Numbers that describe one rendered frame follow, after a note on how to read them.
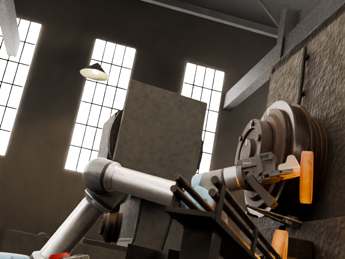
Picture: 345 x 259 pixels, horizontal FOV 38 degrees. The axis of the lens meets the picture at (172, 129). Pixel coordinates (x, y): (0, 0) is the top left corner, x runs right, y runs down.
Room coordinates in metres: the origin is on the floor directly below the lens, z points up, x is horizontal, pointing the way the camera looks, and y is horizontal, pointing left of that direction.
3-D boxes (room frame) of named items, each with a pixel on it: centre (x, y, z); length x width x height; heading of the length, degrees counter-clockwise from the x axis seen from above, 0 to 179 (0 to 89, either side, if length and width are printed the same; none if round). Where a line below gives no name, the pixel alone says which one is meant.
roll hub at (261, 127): (1.88, -0.32, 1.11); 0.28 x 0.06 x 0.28; 10
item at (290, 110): (1.89, -0.42, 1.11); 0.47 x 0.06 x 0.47; 10
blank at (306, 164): (1.43, -0.42, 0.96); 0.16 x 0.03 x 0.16; 161
